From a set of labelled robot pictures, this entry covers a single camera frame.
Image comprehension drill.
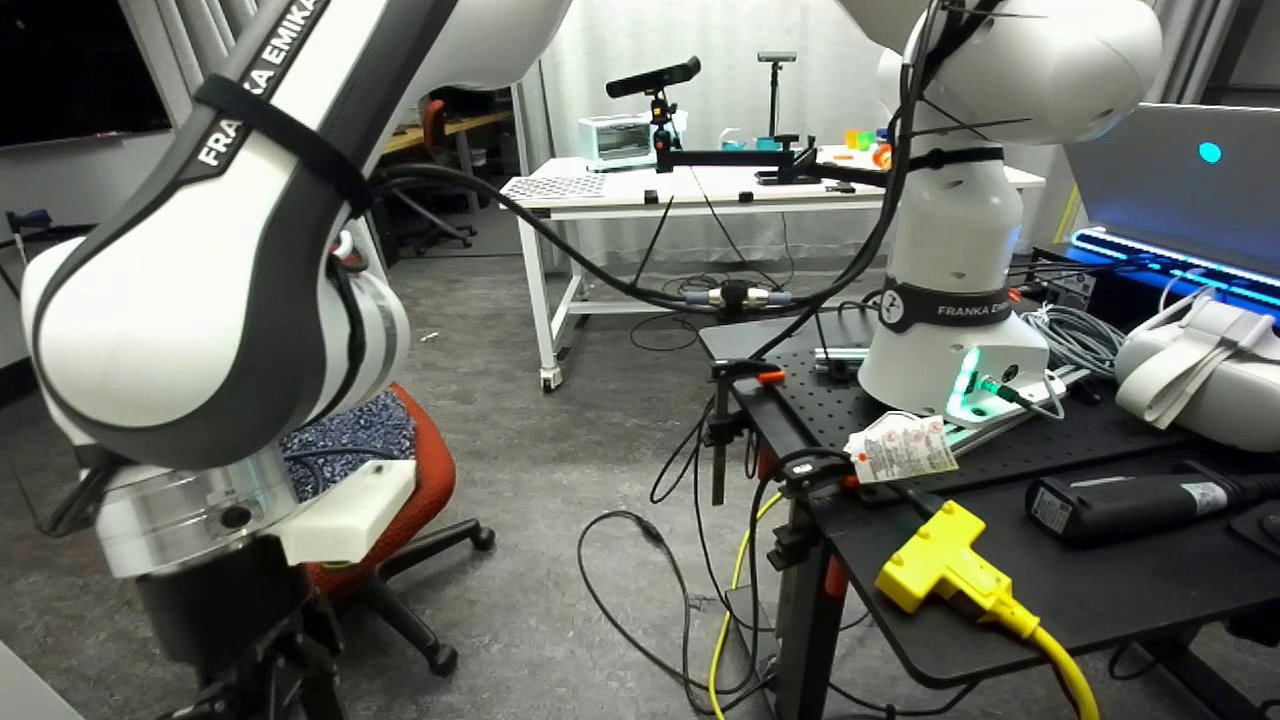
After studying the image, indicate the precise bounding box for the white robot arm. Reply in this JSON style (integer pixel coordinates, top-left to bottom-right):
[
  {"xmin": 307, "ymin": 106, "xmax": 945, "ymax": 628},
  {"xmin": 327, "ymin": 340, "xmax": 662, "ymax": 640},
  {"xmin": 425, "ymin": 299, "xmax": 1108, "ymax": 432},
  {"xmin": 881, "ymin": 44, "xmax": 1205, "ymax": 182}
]
[{"xmin": 21, "ymin": 0, "xmax": 1161, "ymax": 580}]

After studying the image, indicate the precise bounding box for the open laptop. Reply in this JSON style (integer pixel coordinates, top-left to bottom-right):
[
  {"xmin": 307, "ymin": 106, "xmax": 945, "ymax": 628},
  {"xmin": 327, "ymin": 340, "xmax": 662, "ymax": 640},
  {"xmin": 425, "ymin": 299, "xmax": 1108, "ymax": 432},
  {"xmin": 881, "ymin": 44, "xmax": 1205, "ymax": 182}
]
[{"xmin": 1069, "ymin": 102, "xmax": 1280, "ymax": 309}]

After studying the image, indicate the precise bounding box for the white folding table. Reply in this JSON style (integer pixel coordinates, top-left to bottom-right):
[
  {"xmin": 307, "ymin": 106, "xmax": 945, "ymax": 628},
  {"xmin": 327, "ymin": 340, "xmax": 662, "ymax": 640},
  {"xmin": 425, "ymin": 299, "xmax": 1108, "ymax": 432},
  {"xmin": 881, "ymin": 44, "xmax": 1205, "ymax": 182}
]
[{"xmin": 505, "ymin": 155, "xmax": 881, "ymax": 393}]

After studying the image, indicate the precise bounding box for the orange chair with blue cushion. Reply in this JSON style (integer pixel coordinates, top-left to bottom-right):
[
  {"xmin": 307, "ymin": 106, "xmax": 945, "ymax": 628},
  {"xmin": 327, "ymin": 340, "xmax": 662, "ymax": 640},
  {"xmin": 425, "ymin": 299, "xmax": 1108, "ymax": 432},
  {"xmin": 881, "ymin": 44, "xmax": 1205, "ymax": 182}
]
[{"xmin": 279, "ymin": 384, "xmax": 494, "ymax": 676}]

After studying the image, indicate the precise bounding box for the crumpled white label packet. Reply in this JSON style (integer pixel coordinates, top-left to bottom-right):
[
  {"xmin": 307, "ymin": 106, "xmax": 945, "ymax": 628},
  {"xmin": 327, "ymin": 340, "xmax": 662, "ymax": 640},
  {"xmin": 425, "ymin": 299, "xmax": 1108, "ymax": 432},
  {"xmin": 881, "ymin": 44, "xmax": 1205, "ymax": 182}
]
[{"xmin": 844, "ymin": 413, "xmax": 960, "ymax": 482}]

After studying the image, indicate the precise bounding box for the yellow power connector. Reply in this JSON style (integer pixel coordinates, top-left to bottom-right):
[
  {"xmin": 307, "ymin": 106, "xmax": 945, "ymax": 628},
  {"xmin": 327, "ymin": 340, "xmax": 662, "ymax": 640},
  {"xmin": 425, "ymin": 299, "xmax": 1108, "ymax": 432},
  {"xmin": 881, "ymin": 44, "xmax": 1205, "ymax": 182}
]
[{"xmin": 877, "ymin": 499, "xmax": 1102, "ymax": 720}]

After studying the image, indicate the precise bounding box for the black robot work table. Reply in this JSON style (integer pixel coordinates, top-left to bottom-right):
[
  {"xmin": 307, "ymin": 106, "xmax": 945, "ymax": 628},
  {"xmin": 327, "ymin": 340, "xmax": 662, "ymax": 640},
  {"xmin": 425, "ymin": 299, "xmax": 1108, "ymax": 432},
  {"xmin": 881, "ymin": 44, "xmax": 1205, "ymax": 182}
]
[{"xmin": 731, "ymin": 375, "xmax": 1280, "ymax": 720}]

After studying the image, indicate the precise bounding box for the black handheld device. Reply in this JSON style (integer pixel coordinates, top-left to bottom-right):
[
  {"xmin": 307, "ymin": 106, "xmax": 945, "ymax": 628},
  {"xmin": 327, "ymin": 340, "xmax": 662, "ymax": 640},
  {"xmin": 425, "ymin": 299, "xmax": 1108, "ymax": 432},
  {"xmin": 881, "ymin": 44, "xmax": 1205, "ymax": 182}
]
[{"xmin": 1022, "ymin": 473, "xmax": 1280, "ymax": 548}]

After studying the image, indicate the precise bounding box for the white VR headset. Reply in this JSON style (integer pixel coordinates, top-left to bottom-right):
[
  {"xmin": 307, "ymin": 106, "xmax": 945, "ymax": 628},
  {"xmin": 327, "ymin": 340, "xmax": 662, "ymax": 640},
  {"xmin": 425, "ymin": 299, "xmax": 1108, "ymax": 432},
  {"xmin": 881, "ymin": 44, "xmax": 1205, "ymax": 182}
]
[{"xmin": 1115, "ymin": 290, "xmax": 1280, "ymax": 453}]

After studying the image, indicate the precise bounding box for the black stereo camera on stand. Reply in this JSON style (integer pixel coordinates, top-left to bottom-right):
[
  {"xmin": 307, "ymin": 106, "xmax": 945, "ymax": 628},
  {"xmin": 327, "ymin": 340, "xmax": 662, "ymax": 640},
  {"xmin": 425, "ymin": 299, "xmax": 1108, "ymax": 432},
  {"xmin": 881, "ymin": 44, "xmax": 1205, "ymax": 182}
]
[{"xmin": 605, "ymin": 55, "xmax": 817, "ymax": 182}]

